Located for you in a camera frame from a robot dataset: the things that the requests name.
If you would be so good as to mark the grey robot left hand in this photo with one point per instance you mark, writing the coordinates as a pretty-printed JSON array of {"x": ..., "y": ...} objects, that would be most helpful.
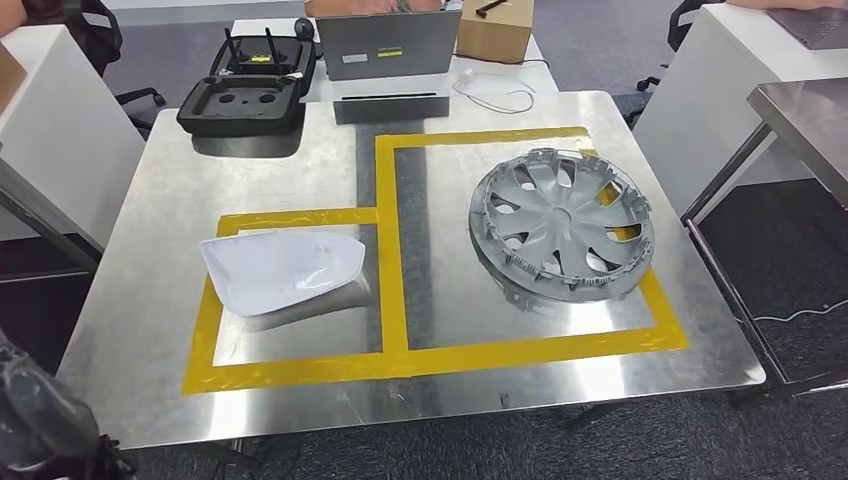
[{"x": 33, "y": 417}]

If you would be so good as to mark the white plastic shell part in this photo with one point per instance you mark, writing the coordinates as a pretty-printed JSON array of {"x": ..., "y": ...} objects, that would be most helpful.
[{"x": 278, "y": 272}]

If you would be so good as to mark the steel workbench table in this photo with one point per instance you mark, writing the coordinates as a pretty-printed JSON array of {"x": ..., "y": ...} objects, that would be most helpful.
[{"x": 166, "y": 232}]

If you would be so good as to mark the white desk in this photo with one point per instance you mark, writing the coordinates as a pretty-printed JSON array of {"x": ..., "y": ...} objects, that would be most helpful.
[
  {"x": 702, "y": 86},
  {"x": 66, "y": 119},
  {"x": 503, "y": 76}
]

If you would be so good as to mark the black foam case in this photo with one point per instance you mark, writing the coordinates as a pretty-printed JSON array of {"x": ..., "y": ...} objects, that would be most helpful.
[{"x": 238, "y": 109}]

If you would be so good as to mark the black office chair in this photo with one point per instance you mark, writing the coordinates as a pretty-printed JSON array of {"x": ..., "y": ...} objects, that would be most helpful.
[
  {"x": 676, "y": 26},
  {"x": 99, "y": 40}
]

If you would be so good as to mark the black device with antennas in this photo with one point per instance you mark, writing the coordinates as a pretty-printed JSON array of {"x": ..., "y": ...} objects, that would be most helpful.
[{"x": 262, "y": 58}]

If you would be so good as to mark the black computer mouse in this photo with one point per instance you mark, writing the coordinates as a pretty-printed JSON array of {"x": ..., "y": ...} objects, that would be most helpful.
[{"x": 305, "y": 28}]

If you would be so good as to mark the grey laptop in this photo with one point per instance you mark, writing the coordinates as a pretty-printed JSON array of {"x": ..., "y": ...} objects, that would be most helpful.
[
  {"x": 815, "y": 26},
  {"x": 391, "y": 46}
]

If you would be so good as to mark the silver wheel hubcap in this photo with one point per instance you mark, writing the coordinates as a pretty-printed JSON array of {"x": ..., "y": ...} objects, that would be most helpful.
[{"x": 563, "y": 218}]

